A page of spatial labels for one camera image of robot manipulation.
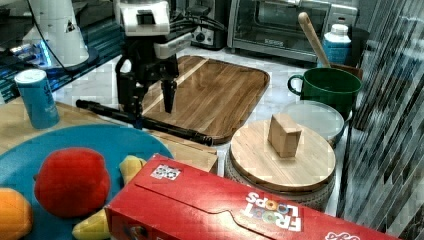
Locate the black drawer handle bar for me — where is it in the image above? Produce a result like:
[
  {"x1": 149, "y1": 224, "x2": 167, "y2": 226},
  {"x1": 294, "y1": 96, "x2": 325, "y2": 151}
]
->
[{"x1": 76, "y1": 100, "x2": 213, "y2": 146}]

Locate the wooden spoon handle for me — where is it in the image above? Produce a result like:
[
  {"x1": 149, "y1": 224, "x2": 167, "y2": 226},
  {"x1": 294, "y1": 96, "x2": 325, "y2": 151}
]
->
[{"x1": 298, "y1": 12, "x2": 330, "y2": 68}]

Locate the white plate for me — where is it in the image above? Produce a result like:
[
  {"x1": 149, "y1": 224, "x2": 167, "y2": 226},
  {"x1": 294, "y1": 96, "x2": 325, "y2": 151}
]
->
[{"x1": 283, "y1": 100, "x2": 345, "y2": 147}]

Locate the white blue bottle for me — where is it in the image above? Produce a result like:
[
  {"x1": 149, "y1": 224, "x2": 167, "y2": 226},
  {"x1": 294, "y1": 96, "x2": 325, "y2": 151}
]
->
[{"x1": 322, "y1": 24, "x2": 351, "y2": 65}]

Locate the blue plate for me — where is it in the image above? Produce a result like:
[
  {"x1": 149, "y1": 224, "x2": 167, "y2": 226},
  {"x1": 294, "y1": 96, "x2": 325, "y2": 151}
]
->
[{"x1": 0, "y1": 124, "x2": 171, "y2": 240}]

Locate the yellow plush banana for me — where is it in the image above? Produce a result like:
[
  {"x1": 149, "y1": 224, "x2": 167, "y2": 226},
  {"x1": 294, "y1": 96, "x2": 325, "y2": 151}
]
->
[{"x1": 72, "y1": 155, "x2": 147, "y2": 240}]

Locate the black coffee machine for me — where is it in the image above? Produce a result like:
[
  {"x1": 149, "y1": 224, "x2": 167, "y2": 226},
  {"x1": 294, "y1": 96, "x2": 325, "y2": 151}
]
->
[{"x1": 175, "y1": 0, "x2": 231, "y2": 50}]

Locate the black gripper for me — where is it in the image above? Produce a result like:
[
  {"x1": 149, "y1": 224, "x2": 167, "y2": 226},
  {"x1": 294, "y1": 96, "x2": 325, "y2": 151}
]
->
[{"x1": 115, "y1": 37, "x2": 179, "y2": 115}]

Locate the blue cylindrical can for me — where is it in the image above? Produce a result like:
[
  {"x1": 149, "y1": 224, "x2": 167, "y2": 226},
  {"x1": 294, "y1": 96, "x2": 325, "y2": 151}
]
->
[{"x1": 14, "y1": 69, "x2": 60, "y2": 129}]

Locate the green mug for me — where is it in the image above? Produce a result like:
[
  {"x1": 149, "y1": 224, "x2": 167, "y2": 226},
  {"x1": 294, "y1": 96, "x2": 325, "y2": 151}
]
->
[{"x1": 287, "y1": 68, "x2": 362, "y2": 120}]

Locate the woven round container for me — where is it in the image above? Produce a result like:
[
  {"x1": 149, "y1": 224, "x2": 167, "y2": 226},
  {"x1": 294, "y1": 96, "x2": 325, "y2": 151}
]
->
[{"x1": 224, "y1": 153, "x2": 335, "y2": 212}]

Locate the red Froot Loops box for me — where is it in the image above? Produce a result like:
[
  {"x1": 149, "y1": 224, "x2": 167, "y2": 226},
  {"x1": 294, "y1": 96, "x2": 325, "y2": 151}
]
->
[{"x1": 106, "y1": 154, "x2": 398, "y2": 240}]

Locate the wooden cutting board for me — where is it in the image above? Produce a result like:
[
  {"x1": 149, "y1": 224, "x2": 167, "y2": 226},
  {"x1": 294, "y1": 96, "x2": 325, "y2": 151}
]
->
[{"x1": 143, "y1": 55, "x2": 270, "y2": 145}]

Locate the silver toaster oven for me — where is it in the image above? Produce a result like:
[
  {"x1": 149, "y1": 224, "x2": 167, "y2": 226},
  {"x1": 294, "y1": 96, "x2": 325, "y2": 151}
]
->
[{"x1": 227, "y1": 0, "x2": 359, "y2": 62}]

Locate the round wooden lid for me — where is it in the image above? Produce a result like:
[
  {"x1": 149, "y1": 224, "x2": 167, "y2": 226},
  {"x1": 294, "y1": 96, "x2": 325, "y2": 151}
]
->
[{"x1": 230, "y1": 113, "x2": 336, "y2": 192}]

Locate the orange plush fruit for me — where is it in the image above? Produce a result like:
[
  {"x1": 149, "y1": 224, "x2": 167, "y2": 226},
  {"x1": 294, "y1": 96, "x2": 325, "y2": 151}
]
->
[{"x1": 0, "y1": 188, "x2": 33, "y2": 240}]

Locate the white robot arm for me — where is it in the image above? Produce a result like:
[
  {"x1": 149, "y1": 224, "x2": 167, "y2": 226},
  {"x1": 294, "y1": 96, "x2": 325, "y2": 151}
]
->
[{"x1": 115, "y1": 0, "x2": 193, "y2": 118}]

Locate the light wooden drawer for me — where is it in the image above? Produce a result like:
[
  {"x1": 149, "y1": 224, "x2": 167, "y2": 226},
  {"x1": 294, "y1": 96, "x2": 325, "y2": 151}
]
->
[{"x1": 1, "y1": 98, "x2": 218, "y2": 177}]

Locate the red plush apple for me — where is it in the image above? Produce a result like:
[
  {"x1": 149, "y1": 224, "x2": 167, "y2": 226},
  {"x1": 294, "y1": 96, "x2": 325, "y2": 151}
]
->
[{"x1": 34, "y1": 147, "x2": 111, "y2": 218}]

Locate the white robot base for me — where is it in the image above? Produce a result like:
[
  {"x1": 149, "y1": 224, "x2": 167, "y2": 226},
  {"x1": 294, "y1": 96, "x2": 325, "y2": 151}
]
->
[{"x1": 23, "y1": 0, "x2": 98, "y2": 71}]

